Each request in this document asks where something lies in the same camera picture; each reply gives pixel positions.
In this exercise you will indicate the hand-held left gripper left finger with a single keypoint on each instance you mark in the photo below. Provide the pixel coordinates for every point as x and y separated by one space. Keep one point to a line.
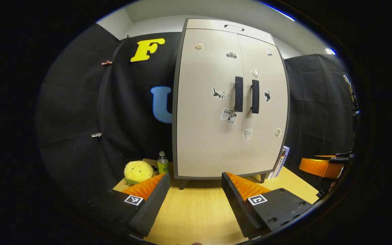
151 209

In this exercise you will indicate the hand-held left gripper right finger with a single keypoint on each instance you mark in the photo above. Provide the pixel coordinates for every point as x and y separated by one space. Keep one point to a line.
238 211

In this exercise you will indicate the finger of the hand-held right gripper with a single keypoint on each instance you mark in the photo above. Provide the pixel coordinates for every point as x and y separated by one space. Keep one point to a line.
342 157
318 167

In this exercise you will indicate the white shoe cabinet door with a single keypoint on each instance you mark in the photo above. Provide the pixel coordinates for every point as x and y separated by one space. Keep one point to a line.
264 143
202 136

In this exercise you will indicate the white shoe cabinet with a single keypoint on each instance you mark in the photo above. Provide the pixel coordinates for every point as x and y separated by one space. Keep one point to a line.
202 136

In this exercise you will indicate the white cabinet drawer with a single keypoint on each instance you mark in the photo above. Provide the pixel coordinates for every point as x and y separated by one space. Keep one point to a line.
216 27

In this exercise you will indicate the pale blue book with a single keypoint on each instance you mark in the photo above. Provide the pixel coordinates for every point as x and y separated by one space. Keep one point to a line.
285 154

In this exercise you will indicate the dark book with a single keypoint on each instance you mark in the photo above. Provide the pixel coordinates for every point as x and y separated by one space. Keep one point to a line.
279 166

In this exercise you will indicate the yellow plush toy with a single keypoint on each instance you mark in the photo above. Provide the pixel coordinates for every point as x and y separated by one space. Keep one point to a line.
138 172

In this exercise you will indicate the white and purple book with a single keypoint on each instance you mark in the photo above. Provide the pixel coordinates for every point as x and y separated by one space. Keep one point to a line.
273 172

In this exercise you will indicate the small ceiling light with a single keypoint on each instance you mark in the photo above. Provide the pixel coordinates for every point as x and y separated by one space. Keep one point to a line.
330 51

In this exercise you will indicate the green drink bottle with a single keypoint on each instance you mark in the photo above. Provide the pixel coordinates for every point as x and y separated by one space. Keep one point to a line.
162 165

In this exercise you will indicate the silver clip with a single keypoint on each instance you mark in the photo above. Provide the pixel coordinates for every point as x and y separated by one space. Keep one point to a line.
96 135

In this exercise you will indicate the black backdrop cloth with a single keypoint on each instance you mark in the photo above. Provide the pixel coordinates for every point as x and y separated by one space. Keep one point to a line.
80 102

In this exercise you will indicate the red clip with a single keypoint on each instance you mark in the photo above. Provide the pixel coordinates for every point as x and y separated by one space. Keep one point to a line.
106 63

